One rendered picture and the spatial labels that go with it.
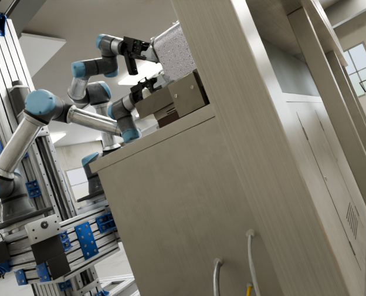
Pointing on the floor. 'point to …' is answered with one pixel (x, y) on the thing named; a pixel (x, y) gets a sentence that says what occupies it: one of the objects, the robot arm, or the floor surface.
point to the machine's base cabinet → (217, 209)
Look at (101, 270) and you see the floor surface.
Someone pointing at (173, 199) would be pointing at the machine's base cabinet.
